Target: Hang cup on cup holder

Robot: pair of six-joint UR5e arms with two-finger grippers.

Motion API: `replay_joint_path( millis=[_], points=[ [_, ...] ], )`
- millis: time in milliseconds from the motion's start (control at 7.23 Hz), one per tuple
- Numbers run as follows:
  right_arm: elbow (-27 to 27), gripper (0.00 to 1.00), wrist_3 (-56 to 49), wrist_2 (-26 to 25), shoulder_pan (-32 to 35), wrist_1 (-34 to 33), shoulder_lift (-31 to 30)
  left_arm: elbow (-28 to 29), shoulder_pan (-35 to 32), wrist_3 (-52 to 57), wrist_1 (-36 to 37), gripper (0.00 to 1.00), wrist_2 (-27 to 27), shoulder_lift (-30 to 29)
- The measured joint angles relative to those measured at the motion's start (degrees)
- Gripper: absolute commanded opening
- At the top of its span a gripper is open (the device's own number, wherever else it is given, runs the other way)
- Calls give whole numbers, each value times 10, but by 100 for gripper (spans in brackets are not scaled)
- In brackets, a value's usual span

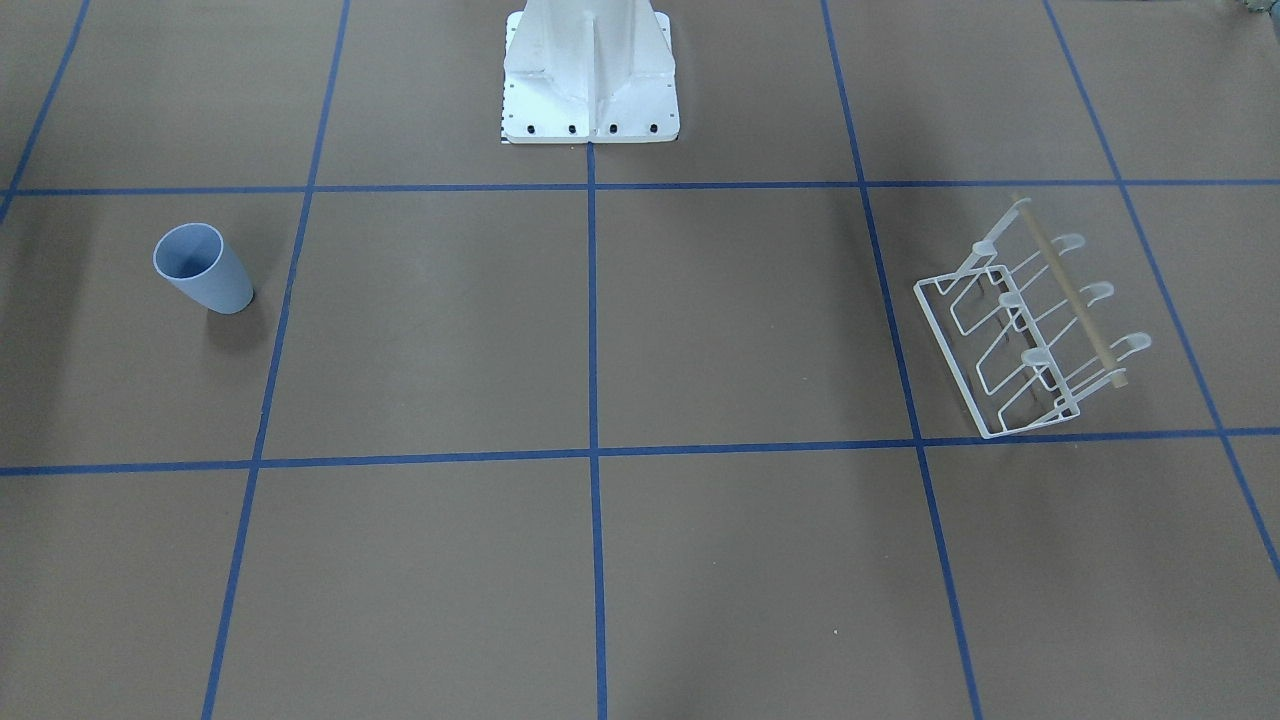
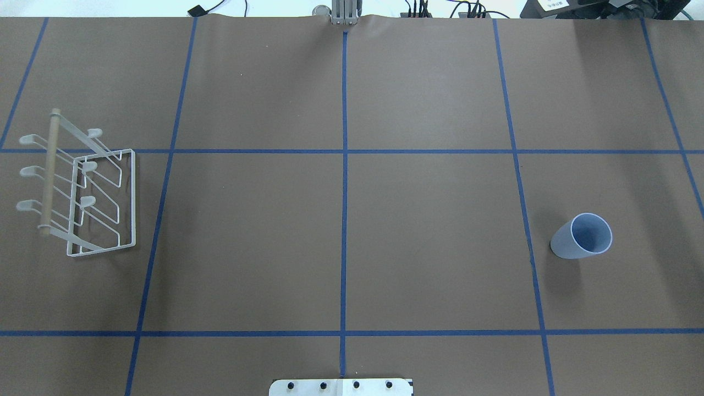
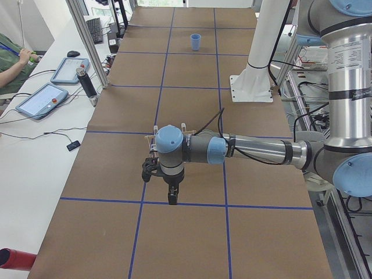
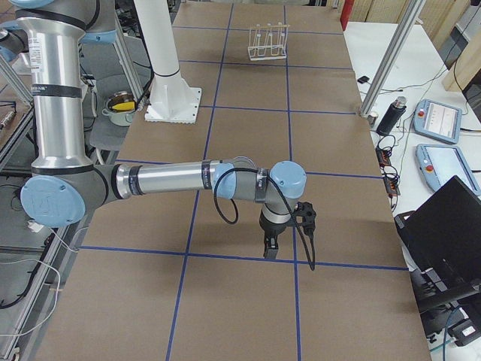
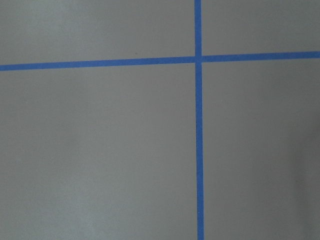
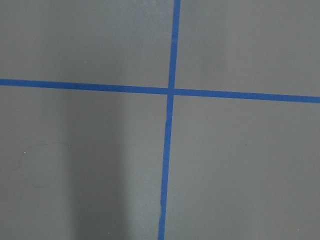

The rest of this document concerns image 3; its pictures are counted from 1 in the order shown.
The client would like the aluminium frame post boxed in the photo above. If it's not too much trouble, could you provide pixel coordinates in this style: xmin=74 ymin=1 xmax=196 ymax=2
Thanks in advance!
xmin=66 ymin=0 xmax=109 ymax=89

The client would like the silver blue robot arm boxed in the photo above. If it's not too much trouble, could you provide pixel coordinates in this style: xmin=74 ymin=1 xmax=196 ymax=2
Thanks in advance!
xmin=142 ymin=1 xmax=371 ymax=205

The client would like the teach pendant near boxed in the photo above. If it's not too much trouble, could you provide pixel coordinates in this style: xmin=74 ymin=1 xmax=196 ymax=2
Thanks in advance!
xmin=16 ymin=83 xmax=68 ymax=120

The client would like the blue plastic cup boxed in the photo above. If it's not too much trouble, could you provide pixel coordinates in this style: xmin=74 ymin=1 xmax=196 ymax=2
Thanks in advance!
xmin=190 ymin=33 xmax=201 ymax=51

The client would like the small black puck device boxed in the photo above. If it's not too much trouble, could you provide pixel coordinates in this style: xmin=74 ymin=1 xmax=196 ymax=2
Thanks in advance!
xmin=66 ymin=141 xmax=81 ymax=151

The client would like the black water bottle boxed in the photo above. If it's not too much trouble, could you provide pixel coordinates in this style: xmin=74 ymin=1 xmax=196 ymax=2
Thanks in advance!
xmin=76 ymin=67 xmax=97 ymax=98

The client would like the black keyboard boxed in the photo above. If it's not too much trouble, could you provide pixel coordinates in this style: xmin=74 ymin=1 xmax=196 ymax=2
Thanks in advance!
xmin=85 ymin=18 xmax=103 ymax=44

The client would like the teach pendant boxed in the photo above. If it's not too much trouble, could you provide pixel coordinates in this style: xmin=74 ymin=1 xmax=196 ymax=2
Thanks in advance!
xmin=50 ymin=58 xmax=89 ymax=84
xmin=16 ymin=83 xmax=68 ymax=120

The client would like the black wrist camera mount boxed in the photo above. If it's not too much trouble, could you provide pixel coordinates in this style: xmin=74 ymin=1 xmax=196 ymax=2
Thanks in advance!
xmin=141 ymin=157 xmax=162 ymax=183

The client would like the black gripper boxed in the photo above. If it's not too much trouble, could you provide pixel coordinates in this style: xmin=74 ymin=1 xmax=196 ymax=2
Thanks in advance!
xmin=161 ymin=165 xmax=184 ymax=205

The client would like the teach pendant far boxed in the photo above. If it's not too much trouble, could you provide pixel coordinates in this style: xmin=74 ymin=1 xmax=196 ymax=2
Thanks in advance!
xmin=50 ymin=58 xmax=89 ymax=84

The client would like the red cylinder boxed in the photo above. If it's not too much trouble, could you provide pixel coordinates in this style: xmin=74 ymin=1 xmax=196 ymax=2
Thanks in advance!
xmin=1 ymin=248 xmax=37 ymax=271

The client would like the person in green shirt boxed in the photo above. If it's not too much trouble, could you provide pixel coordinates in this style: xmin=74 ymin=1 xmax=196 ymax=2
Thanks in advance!
xmin=1 ymin=34 xmax=40 ymax=95

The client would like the black computer mouse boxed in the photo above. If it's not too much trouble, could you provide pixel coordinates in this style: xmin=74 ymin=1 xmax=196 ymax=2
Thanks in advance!
xmin=66 ymin=51 xmax=80 ymax=58

